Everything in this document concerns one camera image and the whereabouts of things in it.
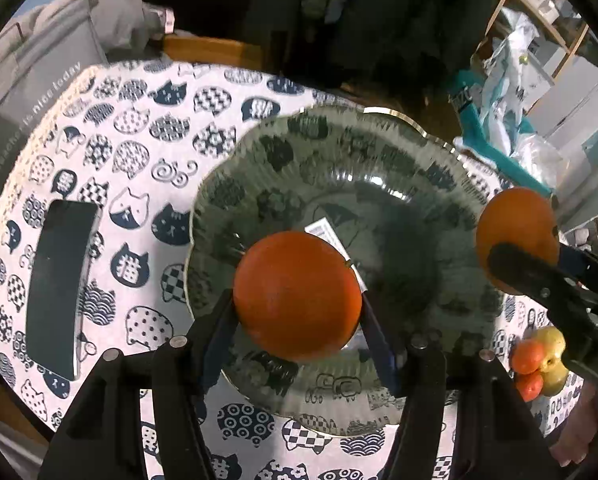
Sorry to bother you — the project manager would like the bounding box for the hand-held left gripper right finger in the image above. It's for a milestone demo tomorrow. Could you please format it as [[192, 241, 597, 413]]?
[[360, 294, 562, 480]]

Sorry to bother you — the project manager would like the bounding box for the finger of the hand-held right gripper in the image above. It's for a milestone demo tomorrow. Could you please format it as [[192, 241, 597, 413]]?
[[559, 242, 598, 307], [488, 242, 596, 322]]

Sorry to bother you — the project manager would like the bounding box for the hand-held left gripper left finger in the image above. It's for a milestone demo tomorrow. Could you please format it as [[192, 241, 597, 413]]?
[[38, 287, 240, 480]]

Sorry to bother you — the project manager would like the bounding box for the large orange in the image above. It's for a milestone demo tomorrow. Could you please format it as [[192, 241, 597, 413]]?
[[476, 186, 562, 296], [233, 230, 363, 362]]

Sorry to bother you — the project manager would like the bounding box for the small tangerine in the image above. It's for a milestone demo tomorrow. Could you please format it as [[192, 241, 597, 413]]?
[[516, 371, 544, 403], [509, 338, 547, 375]]

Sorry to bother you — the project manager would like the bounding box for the scalloped glass bowl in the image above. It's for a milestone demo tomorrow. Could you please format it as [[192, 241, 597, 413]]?
[[186, 105, 504, 438]]

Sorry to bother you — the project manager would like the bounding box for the person's right hand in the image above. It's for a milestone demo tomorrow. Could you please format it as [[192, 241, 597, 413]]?
[[551, 379, 598, 467]]

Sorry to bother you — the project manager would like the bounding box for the yellow apple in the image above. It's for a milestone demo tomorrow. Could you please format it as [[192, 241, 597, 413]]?
[[533, 326, 567, 367]]

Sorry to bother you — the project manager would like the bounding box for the clear plastic bag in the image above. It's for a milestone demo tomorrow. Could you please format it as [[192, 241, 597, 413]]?
[[511, 132, 572, 191]]

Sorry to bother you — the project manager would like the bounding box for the white cabinet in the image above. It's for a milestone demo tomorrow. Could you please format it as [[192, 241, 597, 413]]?
[[529, 55, 598, 231]]

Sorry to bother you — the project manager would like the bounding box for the teal cardboard box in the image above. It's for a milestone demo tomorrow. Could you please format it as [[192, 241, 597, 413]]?
[[449, 70, 554, 198]]

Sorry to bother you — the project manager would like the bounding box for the black smartphone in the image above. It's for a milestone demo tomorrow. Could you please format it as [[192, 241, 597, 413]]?
[[25, 199, 101, 382]]

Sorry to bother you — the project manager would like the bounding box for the white plastic bag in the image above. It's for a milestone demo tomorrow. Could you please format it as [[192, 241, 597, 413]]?
[[479, 7, 554, 156]]

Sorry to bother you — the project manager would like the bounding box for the wooden shelf rack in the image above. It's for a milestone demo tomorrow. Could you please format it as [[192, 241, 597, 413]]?
[[489, 0, 598, 81]]

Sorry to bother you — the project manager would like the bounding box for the cat print tablecloth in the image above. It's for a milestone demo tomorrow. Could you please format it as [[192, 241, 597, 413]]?
[[0, 60, 587, 480]]

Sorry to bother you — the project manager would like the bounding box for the dark green coat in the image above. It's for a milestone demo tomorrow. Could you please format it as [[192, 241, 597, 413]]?
[[364, 0, 500, 88]]

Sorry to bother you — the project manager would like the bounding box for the wooden drawer chest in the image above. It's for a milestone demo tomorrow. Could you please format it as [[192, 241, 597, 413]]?
[[161, 35, 265, 68]]

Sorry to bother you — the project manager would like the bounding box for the grey fabric bag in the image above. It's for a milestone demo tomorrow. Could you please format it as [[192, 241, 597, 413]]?
[[0, 20, 110, 231]]

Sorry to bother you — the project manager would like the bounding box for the black coat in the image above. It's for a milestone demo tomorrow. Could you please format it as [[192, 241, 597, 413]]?
[[244, 0, 310, 73]]

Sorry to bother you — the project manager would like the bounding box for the grey sweatshirt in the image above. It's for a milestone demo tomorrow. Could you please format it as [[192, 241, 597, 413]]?
[[92, 0, 176, 58]]

